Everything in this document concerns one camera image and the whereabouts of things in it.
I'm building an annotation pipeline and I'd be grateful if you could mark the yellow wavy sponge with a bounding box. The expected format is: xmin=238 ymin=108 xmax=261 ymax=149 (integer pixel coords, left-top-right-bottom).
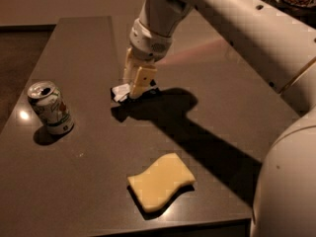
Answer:
xmin=127 ymin=153 xmax=196 ymax=213

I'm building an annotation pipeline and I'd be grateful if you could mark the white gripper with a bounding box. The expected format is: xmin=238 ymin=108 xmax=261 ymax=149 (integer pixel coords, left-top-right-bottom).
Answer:
xmin=122 ymin=19 xmax=172 ymax=99

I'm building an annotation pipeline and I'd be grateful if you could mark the blue white rxbar wrapper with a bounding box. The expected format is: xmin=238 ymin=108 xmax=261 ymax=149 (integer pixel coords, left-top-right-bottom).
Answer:
xmin=110 ymin=79 xmax=162 ymax=105

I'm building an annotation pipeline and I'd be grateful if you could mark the green white 7up can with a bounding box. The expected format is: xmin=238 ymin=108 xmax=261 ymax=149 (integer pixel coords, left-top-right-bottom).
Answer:
xmin=28 ymin=81 xmax=74 ymax=135

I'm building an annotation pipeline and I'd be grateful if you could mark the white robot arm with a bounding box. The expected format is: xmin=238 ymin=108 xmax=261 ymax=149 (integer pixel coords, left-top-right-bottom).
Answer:
xmin=123 ymin=0 xmax=316 ymax=237

